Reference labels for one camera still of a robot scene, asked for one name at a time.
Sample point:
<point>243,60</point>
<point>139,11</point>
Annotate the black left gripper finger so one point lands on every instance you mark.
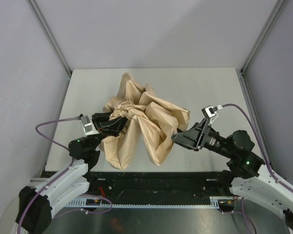
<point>112,127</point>
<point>102,119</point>

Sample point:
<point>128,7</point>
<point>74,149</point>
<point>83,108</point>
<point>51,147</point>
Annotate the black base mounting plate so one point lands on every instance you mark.
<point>170,187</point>

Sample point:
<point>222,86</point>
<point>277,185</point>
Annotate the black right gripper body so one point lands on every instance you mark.
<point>203,136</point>

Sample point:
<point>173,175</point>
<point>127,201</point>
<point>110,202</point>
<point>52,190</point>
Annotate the grey slotted cable duct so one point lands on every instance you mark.
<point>212,202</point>

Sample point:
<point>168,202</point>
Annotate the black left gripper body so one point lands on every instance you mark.
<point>97,124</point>

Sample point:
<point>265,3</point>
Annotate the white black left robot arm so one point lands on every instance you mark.
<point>40,204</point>

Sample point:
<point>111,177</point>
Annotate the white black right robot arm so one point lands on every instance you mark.
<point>249,176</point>

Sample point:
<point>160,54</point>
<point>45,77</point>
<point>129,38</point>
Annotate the left aluminium corner post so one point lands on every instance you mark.
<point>49,35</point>

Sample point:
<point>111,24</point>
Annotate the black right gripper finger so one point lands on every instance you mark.
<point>188,139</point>
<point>197,128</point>

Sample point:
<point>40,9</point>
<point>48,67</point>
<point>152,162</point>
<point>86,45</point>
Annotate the aluminium corner post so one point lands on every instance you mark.
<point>49,35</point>
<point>265,31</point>

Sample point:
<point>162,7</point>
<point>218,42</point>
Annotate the right aluminium corner post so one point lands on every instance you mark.
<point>265,31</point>

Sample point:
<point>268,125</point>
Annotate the beige folding umbrella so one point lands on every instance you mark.
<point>150,118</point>

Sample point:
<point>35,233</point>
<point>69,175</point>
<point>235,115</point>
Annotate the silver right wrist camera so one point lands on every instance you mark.
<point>210,112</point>

